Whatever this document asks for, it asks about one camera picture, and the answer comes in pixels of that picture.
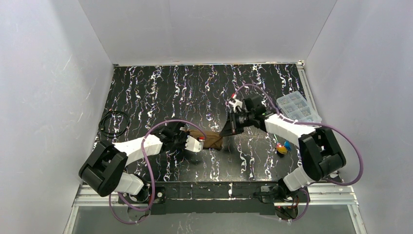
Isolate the blue handled utensil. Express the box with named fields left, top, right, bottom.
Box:
left=284, top=140, right=291, bottom=151

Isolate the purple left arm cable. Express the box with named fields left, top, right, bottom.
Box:
left=108, top=119, right=207, bottom=225

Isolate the brown woven cloth napkin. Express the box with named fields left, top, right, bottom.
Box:
left=187, top=129, right=223, bottom=151

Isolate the black coiled cable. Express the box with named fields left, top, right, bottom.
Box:
left=97, top=111, right=131, bottom=139

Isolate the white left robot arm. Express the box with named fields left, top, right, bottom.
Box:
left=78, top=121, right=205, bottom=197

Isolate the red yellow handled utensil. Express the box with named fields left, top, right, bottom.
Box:
left=274, top=134, right=288, bottom=157

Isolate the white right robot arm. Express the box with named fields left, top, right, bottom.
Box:
left=220, top=94, right=346, bottom=198

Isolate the clear plastic compartment box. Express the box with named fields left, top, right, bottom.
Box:
left=276, top=91, right=322, bottom=123

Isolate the aluminium side rail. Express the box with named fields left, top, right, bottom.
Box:
left=297, top=60, right=339, bottom=175

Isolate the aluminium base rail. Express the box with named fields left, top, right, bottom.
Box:
left=74, top=182, right=358, bottom=216

